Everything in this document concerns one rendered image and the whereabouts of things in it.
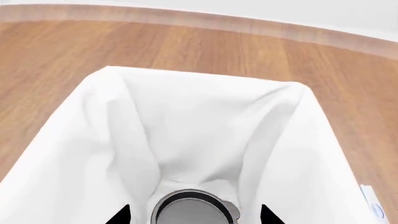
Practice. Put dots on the white cloth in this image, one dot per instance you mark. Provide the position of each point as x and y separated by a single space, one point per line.
192 130

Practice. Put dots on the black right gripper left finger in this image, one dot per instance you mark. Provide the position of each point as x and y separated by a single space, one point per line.
121 217

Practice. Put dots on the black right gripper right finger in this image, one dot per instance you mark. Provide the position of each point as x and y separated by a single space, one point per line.
270 217

